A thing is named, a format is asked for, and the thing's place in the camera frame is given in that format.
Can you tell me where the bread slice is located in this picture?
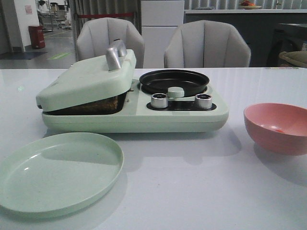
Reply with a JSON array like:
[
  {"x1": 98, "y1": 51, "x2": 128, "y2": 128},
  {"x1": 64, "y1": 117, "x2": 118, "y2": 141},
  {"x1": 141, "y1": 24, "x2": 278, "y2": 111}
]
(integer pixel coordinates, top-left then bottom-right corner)
[{"x1": 49, "y1": 96, "x2": 118, "y2": 115}]

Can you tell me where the mint green breakfast maker lid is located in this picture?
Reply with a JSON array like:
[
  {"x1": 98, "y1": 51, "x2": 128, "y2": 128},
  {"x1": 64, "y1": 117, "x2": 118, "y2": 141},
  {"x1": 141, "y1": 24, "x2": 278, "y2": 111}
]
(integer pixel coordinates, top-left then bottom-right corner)
[{"x1": 36, "y1": 40, "x2": 136, "y2": 115}]

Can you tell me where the pink plastic bowl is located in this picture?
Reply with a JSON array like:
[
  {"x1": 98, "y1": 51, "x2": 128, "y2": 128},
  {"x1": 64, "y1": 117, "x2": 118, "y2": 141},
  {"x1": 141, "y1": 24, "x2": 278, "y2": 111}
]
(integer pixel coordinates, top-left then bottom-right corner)
[{"x1": 244, "y1": 103, "x2": 307, "y2": 156}]

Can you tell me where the mint green breakfast maker base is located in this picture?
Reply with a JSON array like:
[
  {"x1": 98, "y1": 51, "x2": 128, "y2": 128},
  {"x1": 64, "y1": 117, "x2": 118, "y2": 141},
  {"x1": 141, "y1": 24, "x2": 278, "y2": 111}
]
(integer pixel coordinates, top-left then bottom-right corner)
[{"x1": 42, "y1": 79, "x2": 228, "y2": 133}]

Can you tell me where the left silver control knob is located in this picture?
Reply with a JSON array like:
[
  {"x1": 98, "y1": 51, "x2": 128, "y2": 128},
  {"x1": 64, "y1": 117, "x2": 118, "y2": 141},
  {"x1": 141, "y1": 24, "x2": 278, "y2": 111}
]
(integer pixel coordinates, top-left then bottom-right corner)
[{"x1": 150, "y1": 93, "x2": 168, "y2": 109}]

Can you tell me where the silver control knob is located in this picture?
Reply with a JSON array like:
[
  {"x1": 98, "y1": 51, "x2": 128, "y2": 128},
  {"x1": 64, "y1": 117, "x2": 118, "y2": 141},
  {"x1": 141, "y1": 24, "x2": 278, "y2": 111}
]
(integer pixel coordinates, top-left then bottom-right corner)
[
  {"x1": 150, "y1": 93, "x2": 168, "y2": 109},
  {"x1": 194, "y1": 93, "x2": 213, "y2": 110}
]

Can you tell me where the black round frying pan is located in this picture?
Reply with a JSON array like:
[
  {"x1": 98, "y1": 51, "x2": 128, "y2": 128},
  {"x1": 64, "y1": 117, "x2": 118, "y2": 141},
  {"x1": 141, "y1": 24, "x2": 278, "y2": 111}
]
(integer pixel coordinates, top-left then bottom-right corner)
[{"x1": 139, "y1": 69, "x2": 210, "y2": 97}]

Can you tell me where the right silver control knob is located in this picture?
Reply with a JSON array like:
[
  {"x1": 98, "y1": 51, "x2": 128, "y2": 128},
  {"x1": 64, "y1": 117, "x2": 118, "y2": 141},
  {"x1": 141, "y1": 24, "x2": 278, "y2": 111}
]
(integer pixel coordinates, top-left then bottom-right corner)
[{"x1": 194, "y1": 93, "x2": 213, "y2": 110}]

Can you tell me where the right grey upholstered chair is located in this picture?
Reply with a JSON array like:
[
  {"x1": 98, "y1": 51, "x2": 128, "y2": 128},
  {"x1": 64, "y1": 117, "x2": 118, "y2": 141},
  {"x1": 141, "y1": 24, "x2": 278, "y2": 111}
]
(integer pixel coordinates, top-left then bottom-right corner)
[{"x1": 164, "y1": 20, "x2": 251, "y2": 68}]

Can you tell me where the grey upholstered chair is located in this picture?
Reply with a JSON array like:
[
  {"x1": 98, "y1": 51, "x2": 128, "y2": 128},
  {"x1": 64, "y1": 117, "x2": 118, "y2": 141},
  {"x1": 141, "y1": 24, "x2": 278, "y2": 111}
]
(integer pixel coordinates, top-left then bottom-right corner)
[
  {"x1": 164, "y1": 20, "x2": 251, "y2": 68},
  {"x1": 76, "y1": 18, "x2": 145, "y2": 69}
]

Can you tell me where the white cabinet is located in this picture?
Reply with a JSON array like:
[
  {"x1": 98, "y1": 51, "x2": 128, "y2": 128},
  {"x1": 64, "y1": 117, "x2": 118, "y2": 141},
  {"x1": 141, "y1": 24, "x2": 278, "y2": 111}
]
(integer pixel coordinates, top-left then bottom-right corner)
[{"x1": 141, "y1": 0, "x2": 185, "y2": 69}]

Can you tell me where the left grey upholstered chair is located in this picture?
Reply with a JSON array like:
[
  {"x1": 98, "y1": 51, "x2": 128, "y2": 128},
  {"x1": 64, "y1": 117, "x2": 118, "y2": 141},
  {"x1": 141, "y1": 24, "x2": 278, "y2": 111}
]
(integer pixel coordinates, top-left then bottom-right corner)
[{"x1": 76, "y1": 18, "x2": 145, "y2": 69}]

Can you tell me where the red barrier tape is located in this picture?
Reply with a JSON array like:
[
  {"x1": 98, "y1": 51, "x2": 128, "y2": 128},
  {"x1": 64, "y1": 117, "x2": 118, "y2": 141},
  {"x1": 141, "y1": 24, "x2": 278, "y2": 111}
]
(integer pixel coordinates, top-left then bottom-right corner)
[{"x1": 75, "y1": 12, "x2": 134, "y2": 19}]

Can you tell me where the mint green round plate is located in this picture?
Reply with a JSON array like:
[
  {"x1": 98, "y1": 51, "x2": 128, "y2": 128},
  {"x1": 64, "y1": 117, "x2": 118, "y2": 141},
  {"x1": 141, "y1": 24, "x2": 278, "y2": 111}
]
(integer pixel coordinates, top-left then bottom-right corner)
[{"x1": 0, "y1": 132, "x2": 124, "y2": 218}]

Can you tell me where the red bin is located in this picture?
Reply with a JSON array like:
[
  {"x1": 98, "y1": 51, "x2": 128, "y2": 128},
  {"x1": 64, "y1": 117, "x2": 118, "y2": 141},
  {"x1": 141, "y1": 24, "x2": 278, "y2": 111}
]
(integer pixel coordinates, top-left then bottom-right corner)
[{"x1": 28, "y1": 25, "x2": 46, "y2": 49}]

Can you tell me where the dark grey counter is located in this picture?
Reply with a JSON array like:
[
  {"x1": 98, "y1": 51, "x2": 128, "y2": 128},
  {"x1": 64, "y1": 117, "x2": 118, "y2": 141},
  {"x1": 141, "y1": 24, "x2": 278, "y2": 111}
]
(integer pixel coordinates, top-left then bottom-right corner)
[{"x1": 185, "y1": 9, "x2": 307, "y2": 67}]

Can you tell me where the fruit plate on counter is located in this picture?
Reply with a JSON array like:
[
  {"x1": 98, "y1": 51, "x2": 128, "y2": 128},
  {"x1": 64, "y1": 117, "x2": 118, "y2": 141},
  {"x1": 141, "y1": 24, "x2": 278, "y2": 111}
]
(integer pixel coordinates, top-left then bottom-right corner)
[{"x1": 239, "y1": 0, "x2": 262, "y2": 10}]

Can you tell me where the beige cushion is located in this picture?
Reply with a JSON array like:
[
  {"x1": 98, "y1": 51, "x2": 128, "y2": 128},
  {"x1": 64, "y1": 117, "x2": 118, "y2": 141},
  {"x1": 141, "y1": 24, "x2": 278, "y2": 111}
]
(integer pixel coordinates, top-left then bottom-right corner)
[{"x1": 279, "y1": 51, "x2": 307, "y2": 68}]

